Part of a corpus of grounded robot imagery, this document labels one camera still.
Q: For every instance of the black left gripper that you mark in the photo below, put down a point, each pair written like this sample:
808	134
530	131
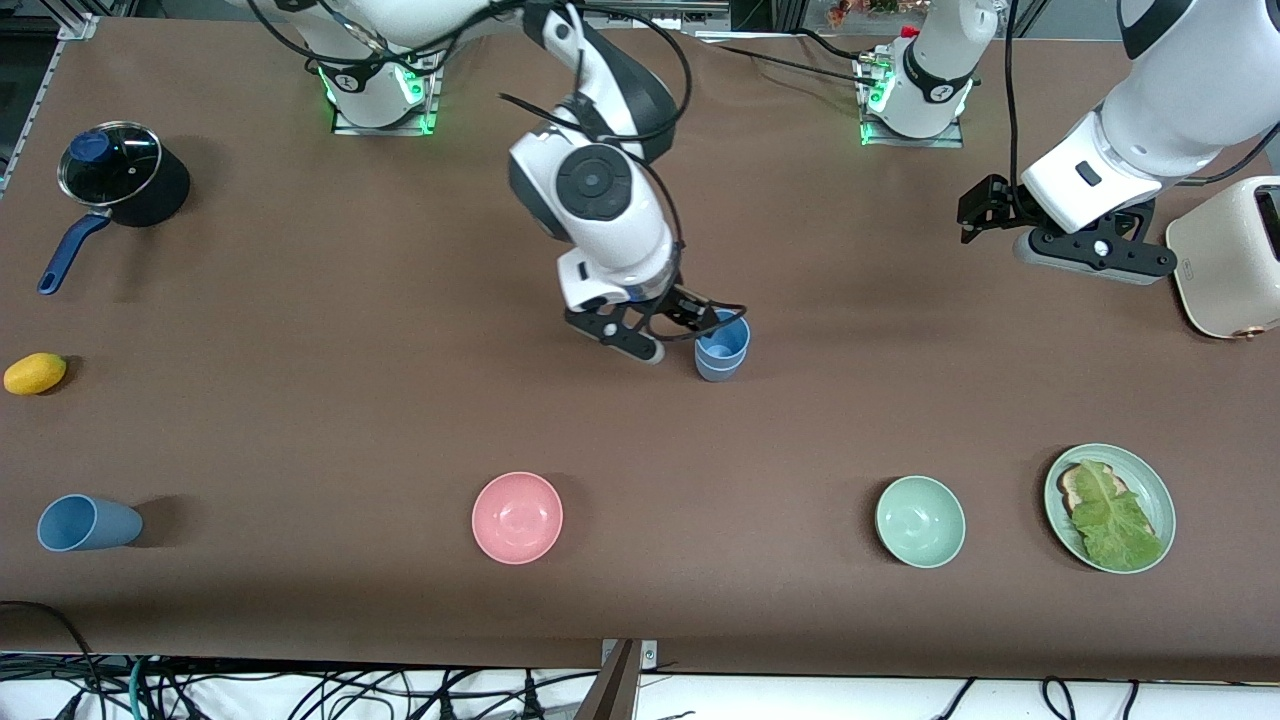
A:
992	205

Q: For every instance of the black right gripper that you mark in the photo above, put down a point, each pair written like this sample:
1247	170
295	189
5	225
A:
683	306

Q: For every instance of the blue plastic cup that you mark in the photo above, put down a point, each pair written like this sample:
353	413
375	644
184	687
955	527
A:
722	345
720	372
88	523

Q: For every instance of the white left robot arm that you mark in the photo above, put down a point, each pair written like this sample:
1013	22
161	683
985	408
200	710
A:
1180	110

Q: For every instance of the cream toaster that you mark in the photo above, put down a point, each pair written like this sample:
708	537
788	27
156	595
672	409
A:
1225	270

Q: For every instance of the pink bowl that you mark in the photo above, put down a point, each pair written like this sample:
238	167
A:
517	518

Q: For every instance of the light green bowl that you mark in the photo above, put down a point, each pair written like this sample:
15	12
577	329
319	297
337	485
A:
920	521

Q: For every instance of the toast bread slice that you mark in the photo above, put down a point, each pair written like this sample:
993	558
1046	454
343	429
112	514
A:
1070	490

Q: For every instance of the light green plate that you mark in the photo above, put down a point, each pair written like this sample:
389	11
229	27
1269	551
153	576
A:
1155	490

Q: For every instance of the green lettuce leaf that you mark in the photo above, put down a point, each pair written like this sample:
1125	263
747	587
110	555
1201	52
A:
1115	520

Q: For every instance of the brown table leg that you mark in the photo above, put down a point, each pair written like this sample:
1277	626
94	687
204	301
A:
612	690

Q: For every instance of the yellow lemon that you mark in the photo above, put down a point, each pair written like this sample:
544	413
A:
34	373

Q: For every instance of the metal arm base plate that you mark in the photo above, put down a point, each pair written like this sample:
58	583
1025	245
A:
385	128
950	140

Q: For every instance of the aluminium frame profile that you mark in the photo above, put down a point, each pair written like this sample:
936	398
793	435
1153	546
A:
690	12

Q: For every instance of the metal table bracket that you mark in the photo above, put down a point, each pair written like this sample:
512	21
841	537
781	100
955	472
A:
648	655

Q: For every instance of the aluminium table edge rail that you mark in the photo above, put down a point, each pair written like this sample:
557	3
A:
30	120

